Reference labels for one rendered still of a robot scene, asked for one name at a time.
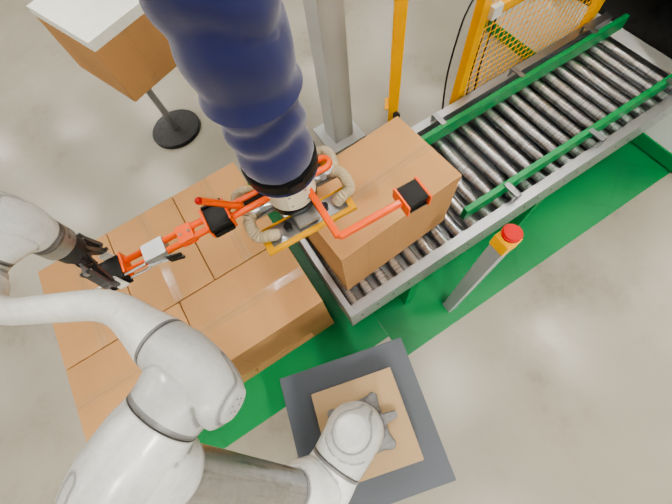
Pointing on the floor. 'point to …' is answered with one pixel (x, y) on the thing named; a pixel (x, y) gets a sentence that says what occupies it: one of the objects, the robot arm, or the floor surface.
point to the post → (497, 249)
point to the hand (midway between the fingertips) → (116, 271)
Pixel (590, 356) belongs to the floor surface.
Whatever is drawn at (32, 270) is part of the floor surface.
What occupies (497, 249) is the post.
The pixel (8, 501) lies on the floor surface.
